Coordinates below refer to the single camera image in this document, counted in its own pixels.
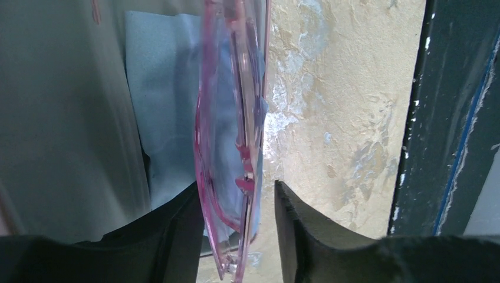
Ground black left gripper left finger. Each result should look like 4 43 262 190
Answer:
1 184 204 282

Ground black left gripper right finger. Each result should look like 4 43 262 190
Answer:
274 180 499 282

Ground pink glasses case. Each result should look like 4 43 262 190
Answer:
1 1 202 243

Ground pink transparent sunglasses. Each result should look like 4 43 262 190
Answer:
194 1 271 282

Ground light blue cloth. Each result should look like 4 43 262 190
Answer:
124 10 270 239

